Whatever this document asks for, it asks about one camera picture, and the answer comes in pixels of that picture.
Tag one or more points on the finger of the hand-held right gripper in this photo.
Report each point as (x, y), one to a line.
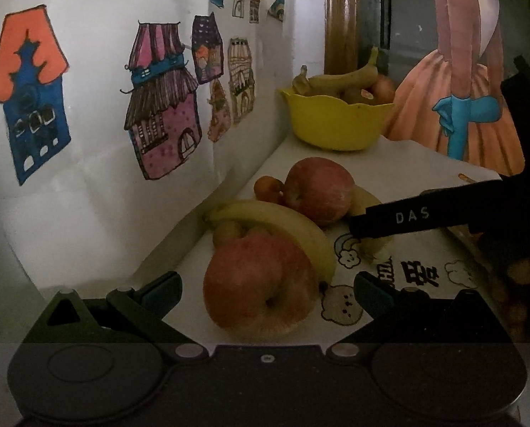
(447, 209)

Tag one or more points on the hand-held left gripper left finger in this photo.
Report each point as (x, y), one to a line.
(163, 291)

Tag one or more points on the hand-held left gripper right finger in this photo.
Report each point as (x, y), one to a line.
(371, 293)

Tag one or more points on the short yellow banana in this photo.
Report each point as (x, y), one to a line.
(378, 247)

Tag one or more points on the small orange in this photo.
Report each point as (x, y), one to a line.
(227, 232)

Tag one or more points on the large pale pink apple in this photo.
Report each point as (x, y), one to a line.
(251, 284)

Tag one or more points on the long yellow banana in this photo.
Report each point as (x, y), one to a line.
(291, 222)

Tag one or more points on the dark red apple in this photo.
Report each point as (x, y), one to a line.
(320, 191)

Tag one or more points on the white printed tablecloth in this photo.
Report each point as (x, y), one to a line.
(407, 164)

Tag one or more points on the apple in bowl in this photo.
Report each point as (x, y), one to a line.
(384, 90)

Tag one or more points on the yellow plastic bowl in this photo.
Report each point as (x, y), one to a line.
(336, 124)

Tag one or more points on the fruit with sticker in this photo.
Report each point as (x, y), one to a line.
(357, 96)

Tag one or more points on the small tangerine with leaf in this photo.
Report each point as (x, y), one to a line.
(263, 186)

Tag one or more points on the framed painting of dress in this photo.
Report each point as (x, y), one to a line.
(429, 53)

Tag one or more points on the long banana in bowl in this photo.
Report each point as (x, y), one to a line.
(345, 80)

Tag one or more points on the short banana in bowl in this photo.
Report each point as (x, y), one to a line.
(300, 82)

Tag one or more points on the paper with house drawings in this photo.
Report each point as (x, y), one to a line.
(113, 98)

